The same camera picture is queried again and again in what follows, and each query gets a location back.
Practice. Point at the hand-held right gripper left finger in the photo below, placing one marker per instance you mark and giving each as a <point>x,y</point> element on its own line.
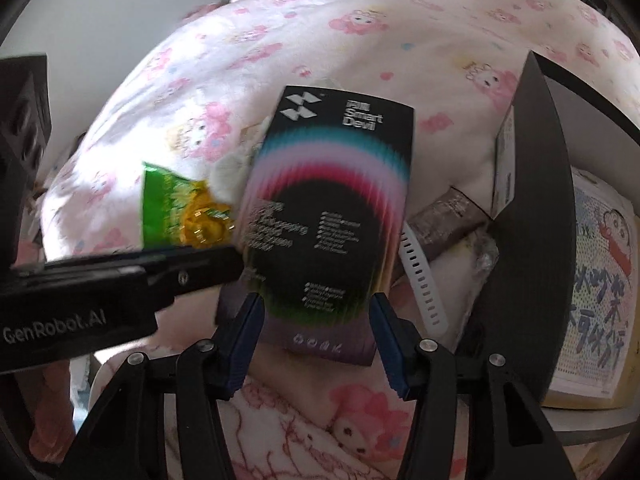
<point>246,345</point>

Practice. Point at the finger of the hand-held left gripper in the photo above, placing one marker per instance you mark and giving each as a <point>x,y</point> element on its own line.
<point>200,272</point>

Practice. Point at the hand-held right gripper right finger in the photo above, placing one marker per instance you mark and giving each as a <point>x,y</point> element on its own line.
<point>389,350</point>

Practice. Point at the green and yellow snack packet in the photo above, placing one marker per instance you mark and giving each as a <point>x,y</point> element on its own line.
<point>170,205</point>

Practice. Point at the white fluffy plush toy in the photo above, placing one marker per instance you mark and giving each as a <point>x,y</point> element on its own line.
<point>232,172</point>

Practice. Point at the black box with rainbow print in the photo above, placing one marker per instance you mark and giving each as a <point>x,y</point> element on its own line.
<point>330,220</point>

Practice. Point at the black shoe box container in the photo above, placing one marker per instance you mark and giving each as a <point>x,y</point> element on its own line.
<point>537,240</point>

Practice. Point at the pink line-drawn fleece blanket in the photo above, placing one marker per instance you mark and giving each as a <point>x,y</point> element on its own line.
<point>310,430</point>

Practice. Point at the crinkled clear plastic bag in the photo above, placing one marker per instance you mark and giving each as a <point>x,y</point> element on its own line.
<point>482,255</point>

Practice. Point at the brown cosmetic tube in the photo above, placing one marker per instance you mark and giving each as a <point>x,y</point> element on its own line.
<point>450,215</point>

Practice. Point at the cartoon printed flat box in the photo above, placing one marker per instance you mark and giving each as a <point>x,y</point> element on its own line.
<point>597,285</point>

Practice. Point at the pink cartoon printed blanket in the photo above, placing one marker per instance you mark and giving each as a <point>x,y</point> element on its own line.
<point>325,35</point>

